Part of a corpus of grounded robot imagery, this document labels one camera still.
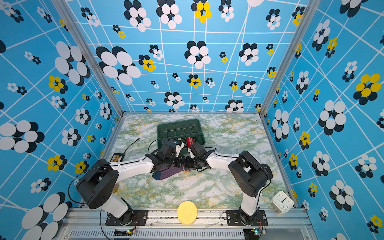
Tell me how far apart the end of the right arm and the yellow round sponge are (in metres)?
0.19

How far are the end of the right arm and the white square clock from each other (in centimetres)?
41

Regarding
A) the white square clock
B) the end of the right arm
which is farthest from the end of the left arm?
the white square clock

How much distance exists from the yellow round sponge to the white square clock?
16.1 inches

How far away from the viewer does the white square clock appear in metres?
0.75

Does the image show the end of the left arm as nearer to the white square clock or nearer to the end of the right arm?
the end of the right arm

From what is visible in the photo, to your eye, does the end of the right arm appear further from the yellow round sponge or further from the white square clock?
→ the white square clock

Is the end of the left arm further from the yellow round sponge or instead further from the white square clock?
the white square clock

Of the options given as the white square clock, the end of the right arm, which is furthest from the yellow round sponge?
the white square clock

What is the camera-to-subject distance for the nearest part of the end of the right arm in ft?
2.27

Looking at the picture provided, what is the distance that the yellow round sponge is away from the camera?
73 cm
